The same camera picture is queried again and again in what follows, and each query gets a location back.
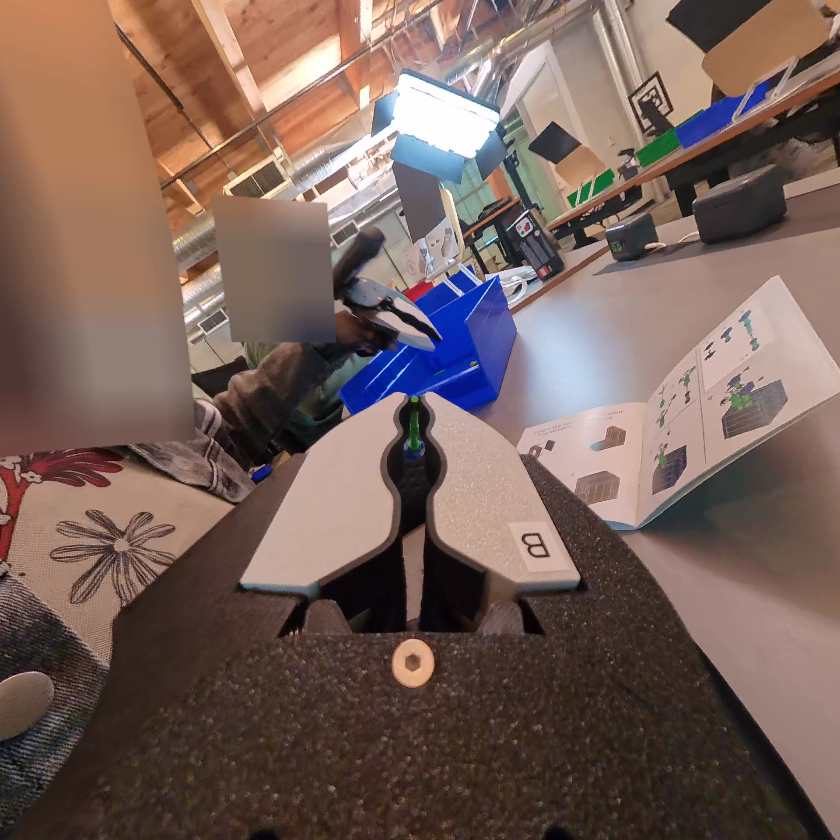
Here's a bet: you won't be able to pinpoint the black lego box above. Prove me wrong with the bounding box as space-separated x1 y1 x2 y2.
505 209 566 282

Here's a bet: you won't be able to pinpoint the black storage case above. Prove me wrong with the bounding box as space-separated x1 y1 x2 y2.
692 163 789 245

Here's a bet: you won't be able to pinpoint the grey mottled cloth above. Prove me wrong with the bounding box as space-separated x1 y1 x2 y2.
128 400 256 504

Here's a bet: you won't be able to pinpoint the person's left forearm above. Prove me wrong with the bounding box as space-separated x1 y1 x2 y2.
197 341 358 468

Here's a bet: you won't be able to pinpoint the wooden table black legs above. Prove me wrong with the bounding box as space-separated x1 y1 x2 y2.
461 197 522 260

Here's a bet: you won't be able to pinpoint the green plastic bin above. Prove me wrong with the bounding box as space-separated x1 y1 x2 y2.
567 167 616 209
635 128 685 169

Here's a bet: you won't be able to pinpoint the black board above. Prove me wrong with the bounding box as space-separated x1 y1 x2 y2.
665 0 832 55

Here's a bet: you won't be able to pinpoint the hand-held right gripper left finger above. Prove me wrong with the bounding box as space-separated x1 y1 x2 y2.
239 392 406 635

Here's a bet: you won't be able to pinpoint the floral patterned cloth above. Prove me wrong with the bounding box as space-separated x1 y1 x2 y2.
0 446 237 651

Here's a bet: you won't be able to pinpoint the black light stand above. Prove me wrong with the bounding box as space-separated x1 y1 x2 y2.
500 128 527 206

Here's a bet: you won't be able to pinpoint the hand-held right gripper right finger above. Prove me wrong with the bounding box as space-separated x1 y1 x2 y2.
424 392 583 635

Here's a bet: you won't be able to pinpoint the green and blue lego stem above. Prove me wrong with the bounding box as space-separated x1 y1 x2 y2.
402 395 427 463

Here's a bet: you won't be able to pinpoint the large white air vent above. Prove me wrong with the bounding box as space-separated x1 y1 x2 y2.
222 156 291 199

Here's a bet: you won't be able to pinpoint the printed white paper sheet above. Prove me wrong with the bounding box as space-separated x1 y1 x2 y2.
403 217 455 280

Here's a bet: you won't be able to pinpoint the person's left hand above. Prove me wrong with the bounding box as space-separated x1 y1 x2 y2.
333 313 395 359

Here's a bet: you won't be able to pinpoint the black and white marker poster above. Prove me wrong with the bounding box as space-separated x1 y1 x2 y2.
628 73 677 136

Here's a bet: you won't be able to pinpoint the silver air duct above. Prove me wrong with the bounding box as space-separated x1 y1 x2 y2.
172 147 368 309

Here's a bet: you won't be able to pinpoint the lego instruction booklet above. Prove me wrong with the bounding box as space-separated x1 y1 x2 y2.
516 275 840 531

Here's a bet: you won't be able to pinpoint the long wooden table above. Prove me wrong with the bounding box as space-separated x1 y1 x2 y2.
546 84 840 245

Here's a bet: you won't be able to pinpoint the beige cardboard panel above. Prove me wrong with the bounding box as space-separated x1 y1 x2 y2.
701 25 832 97

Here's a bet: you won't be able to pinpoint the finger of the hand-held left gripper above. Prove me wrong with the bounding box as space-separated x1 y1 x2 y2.
369 307 440 352
358 278 443 340

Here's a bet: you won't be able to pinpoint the blue plastic bin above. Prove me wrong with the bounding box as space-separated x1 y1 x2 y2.
339 274 519 416
675 81 770 149

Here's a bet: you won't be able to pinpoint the black flag panel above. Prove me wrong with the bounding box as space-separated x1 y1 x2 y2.
528 121 582 165

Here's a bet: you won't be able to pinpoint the studio light panel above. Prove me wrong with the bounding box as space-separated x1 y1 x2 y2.
370 68 504 186

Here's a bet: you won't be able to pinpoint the black power station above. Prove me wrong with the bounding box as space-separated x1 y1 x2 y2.
604 213 660 263

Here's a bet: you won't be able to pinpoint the dark grey flag panel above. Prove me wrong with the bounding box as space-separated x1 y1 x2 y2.
392 160 455 245

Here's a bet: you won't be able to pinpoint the grey denim jeans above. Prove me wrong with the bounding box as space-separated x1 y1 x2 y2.
0 571 114 840

